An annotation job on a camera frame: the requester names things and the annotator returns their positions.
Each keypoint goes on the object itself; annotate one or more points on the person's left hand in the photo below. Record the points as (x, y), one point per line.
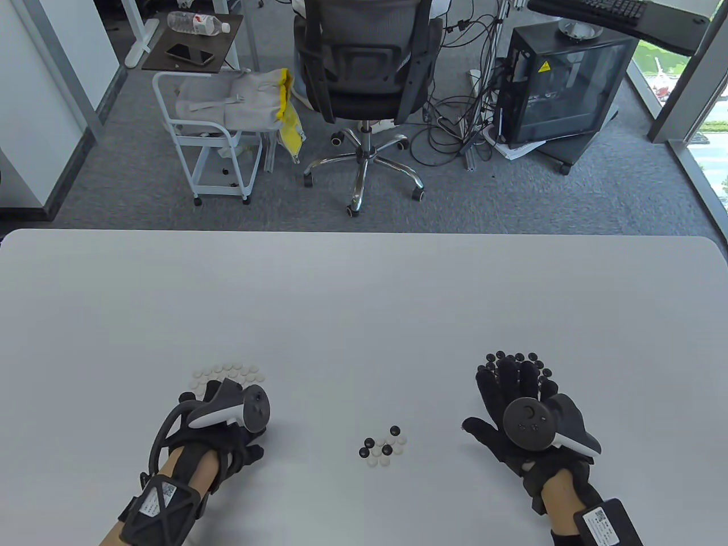
(236, 452)

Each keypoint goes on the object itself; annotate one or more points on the person's right hand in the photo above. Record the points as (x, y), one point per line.
(500, 392)

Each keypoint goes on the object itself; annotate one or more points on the cluster of black go stones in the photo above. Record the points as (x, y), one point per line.
(534, 358)

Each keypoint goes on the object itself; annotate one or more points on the cluster of white go stones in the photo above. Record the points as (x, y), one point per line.
(239, 372)

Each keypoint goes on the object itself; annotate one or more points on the pile of mixed go stones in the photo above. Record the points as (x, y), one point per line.
(380, 449)

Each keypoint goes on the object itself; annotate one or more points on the person's left forearm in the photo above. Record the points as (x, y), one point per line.
(202, 472)

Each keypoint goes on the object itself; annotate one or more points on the person's right forearm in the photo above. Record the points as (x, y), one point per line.
(560, 506)

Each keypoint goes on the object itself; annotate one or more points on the black and white right controller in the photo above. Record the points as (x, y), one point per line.
(528, 424)

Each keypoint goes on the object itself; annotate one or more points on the black and white controller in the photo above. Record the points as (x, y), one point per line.
(256, 406)
(528, 424)

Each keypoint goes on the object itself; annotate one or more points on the black and white left controller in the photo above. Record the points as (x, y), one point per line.
(256, 406)

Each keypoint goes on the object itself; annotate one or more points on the white papers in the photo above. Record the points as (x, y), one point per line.
(512, 151)

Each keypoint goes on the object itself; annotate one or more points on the black wheeled platform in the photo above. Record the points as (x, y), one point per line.
(574, 151)

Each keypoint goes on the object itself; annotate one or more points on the black computer case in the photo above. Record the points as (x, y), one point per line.
(569, 91)

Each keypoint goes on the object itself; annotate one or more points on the white power strip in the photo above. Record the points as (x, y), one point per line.
(475, 79)

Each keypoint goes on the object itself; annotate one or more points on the white rolling cart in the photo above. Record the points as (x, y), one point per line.
(199, 139)

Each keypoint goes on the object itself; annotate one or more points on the yellow plastic bag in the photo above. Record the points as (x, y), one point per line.
(291, 133)

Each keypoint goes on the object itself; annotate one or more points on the grey window pillar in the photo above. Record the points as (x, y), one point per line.
(682, 102)

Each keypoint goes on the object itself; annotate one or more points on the grey fabric bag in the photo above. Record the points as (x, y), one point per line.
(250, 102)

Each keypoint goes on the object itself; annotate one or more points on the black mesh office chair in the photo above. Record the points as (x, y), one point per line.
(364, 62)

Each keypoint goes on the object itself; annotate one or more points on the round silver stand base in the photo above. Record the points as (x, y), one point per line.
(580, 31)

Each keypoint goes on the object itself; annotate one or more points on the black keyboard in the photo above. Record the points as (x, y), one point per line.
(608, 10)

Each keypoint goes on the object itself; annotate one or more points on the black smartphone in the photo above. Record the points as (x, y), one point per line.
(189, 54)

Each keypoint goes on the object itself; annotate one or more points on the brown side table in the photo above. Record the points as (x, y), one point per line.
(227, 51)

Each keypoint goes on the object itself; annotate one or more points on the white desk leg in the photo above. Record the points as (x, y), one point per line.
(139, 51)

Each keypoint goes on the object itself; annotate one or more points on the clear plastic water bottle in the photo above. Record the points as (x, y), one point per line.
(190, 23)

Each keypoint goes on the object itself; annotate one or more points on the black patterned wrist camera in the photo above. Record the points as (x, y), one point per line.
(159, 512)

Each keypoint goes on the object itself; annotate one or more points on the black labelled wrist camera box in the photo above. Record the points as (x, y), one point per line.
(608, 524)

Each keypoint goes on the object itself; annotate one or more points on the aluminium frame post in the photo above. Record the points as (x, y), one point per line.
(471, 159)

